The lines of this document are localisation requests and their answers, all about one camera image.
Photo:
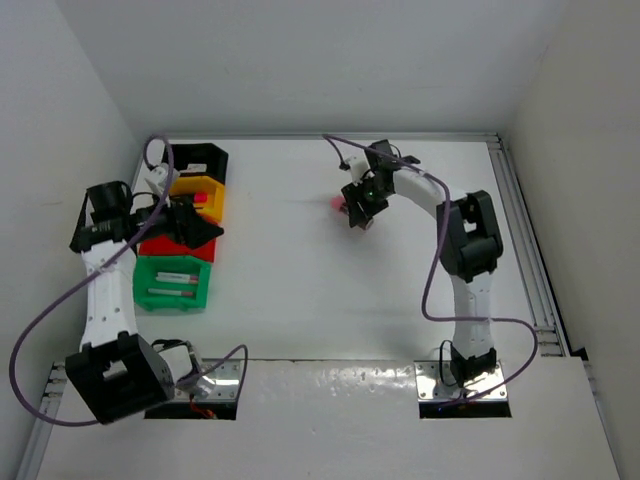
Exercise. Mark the pink black highlighter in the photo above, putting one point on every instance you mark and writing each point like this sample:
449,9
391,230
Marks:
199,197

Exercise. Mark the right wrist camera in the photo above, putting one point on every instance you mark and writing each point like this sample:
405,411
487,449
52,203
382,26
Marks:
356,166

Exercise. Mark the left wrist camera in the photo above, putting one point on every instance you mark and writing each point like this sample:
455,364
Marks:
159,179

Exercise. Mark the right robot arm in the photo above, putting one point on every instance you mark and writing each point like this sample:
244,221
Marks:
469,243

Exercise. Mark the white pen orange cap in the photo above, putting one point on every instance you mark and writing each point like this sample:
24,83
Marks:
178,276

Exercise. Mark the red storage bin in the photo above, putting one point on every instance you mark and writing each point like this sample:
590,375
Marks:
164,246

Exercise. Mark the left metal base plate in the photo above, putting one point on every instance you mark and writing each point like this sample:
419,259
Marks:
220,386

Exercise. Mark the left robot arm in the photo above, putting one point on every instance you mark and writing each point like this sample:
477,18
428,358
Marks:
116,371

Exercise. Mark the metal base plate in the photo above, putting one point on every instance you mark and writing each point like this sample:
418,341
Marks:
435,384
220,386

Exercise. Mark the white pen yellow cap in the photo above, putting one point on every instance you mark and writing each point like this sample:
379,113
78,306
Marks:
178,280

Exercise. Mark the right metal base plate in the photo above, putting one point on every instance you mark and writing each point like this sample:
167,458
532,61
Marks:
435,384

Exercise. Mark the white pen pink cap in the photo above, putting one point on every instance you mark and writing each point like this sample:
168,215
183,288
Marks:
170,292

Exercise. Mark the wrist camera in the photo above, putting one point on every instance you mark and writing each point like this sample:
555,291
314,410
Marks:
356,166
159,179

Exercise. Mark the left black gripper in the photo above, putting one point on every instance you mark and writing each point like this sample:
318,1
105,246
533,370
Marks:
186,224

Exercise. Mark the yellow storage bin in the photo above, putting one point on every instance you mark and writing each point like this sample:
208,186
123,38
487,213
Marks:
212,210

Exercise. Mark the green storage bin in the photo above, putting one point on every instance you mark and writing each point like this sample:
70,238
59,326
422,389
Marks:
145,278

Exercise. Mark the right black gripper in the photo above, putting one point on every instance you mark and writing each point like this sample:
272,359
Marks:
360,210

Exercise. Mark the black storage bin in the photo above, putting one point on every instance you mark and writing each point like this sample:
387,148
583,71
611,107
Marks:
213,156

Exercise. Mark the pink capped glue bottle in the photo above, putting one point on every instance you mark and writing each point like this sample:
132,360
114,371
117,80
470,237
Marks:
338,204

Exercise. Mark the white eraser block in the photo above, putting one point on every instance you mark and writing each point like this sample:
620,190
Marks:
196,168

